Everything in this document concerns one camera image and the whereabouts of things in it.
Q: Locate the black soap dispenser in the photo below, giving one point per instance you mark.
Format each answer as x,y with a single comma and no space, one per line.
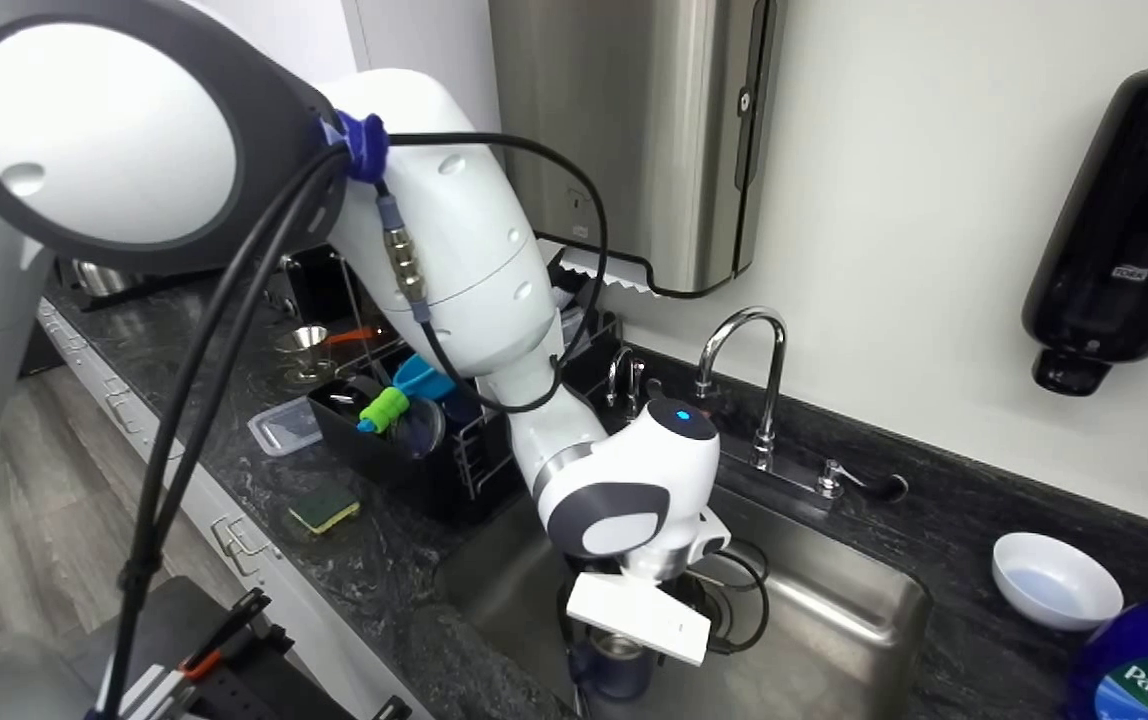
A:
1090,294

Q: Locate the black dish rack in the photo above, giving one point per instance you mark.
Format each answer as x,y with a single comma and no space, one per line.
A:
440,458

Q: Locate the green handled brush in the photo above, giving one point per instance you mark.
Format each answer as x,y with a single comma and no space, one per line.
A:
383,410

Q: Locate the blue steel mug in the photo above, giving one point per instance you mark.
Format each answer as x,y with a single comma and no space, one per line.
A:
613,675

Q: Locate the chrome faucet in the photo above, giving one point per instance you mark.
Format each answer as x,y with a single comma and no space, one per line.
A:
808,475

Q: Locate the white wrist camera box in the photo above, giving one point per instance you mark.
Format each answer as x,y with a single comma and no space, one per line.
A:
643,614

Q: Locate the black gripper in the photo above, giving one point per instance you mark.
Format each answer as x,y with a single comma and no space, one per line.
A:
728,584

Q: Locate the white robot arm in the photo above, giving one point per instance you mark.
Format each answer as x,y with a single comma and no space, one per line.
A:
152,133

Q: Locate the white small bowl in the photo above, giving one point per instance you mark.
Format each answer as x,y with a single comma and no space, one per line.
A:
1054,582

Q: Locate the blue funnel bowl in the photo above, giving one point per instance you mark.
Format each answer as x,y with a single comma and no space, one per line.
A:
422,382

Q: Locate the green yellow sponge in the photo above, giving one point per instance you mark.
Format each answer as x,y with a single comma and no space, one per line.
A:
320,509

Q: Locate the stainless steel sink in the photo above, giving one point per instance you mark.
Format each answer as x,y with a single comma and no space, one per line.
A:
801,624

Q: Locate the steel paper towel dispenser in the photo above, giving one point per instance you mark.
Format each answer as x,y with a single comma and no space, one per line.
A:
660,107

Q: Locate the clear plastic container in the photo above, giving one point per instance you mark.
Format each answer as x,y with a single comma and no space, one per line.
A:
286,425

